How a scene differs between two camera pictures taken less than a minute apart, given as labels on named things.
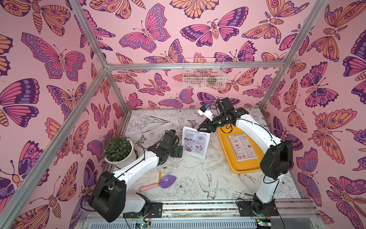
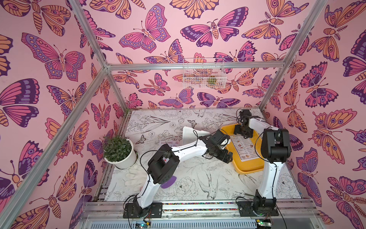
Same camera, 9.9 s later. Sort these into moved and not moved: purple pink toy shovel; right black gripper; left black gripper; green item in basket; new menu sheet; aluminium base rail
Moved: left black gripper; right black gripper
Not moved: purple pink toy shovel; new menu sheet; green item in basket; aluminium base rail
